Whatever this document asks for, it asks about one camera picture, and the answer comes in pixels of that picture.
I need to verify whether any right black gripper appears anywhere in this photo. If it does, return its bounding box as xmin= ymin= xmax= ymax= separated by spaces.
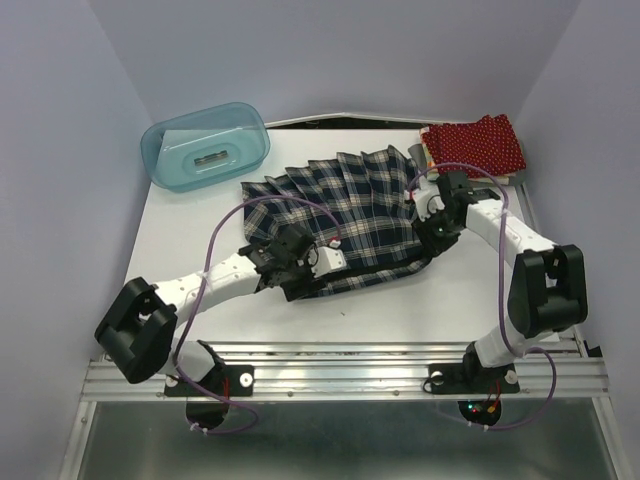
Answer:
xmin=410 ymin=207 xmax=463 ymax=259

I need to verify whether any navy plaid skirt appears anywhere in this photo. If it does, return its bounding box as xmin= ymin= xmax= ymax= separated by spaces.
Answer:
xmin=241 ymin=146 xmax=431 ymax=300

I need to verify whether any red polka dot skirt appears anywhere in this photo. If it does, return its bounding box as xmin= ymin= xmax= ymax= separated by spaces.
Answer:
xmin=420 ymin=114 xmax=526 ymax=177

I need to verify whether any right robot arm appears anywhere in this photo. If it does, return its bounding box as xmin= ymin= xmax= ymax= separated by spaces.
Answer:
xmin=405 ymin=163 xmax=588 ymax=395

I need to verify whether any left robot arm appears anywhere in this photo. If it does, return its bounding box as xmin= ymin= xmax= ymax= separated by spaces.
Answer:
xmin=94 ymin=225 xmax=343 ymax=394

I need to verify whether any teal plastic basket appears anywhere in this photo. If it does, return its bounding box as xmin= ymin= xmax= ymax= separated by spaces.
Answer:
xmin=140 ymin=102 xmax=271 ymax=193

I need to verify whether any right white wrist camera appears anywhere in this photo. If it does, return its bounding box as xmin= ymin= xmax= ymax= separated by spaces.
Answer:
xmin=409 ymin=179 xmax=444 ymax=221

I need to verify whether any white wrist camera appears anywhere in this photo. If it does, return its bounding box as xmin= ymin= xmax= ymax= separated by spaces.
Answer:
xmin=409 ymin=179 xmax=444 ymax=221
xmin=309 ymin=246 xmax=347 ymax=278

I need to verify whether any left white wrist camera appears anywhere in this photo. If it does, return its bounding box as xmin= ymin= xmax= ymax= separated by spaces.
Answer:
xmin=309 ymin=246 xmax=347 ymax=278

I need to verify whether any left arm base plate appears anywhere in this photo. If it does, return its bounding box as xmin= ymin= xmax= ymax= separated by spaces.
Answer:
xmin=164 ymin=364 xmax=255 ymax=398

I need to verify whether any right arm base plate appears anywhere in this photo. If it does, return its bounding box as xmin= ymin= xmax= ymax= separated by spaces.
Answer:
xmin=422 ymin=363 xmax=520 ymax=395

